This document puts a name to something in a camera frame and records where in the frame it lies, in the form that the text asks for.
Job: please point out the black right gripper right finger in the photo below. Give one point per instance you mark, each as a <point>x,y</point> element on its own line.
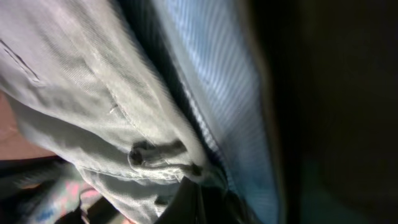
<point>224,207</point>

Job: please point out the khaki grey shorts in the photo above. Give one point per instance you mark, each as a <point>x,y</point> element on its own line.
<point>140,96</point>

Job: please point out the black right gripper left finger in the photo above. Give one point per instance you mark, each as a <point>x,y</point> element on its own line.
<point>185,207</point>

